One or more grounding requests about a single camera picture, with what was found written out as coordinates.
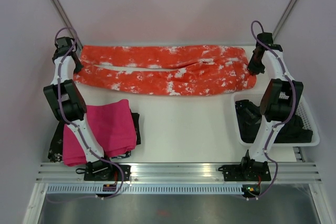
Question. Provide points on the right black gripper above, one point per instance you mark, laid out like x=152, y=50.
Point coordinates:
x=253, y=69

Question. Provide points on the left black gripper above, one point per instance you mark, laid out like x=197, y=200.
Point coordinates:
x=78, y=68

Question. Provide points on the orange white-speckled trousers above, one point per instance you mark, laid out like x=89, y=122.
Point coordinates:
x=157, y=70

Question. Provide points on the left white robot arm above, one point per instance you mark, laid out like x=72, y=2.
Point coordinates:
x=66, y=102

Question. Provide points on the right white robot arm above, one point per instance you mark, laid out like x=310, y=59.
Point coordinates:
x=281, y=98

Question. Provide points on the folded magenta trousers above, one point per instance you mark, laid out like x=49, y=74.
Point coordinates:
x=119, y=110

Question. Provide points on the folded black patterned trousers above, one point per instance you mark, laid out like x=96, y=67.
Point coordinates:
x=55, y=150

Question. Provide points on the black clothes in basket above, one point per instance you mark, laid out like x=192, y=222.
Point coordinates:
x=249, y=120

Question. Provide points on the white plastic basket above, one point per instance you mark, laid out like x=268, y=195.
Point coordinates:
x=302, y=110

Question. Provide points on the left aluminium frame post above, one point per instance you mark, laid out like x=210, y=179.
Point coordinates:
x=55, y=1

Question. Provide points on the aluminium frame post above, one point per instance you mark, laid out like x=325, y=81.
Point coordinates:
x=285, y=15
x=55, y=1

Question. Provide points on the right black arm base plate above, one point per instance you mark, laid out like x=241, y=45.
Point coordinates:
x=236, y=173

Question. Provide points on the right aluminium frame post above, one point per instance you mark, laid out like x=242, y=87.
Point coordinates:
x=285, y=15

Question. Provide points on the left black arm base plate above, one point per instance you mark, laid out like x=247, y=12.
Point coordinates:
x=106, y=172

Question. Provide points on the aluminium mounting rail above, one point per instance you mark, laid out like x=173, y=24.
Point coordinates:
x=180, y=173

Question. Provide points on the white slotted cable duct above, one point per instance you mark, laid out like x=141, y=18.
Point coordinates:
x=160, y=189

